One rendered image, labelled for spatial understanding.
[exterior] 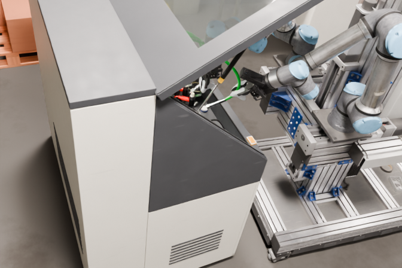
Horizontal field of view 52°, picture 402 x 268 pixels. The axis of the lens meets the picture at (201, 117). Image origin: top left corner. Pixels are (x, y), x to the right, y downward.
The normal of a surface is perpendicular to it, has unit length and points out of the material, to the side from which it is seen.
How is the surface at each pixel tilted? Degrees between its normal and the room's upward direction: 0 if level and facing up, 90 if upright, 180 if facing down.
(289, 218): 0
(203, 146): 90
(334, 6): 90
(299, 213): 0
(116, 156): 90
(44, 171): 0
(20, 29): 90
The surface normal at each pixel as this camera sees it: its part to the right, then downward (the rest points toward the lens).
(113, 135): 0.40, 0.66
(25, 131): 0.13, -0.73
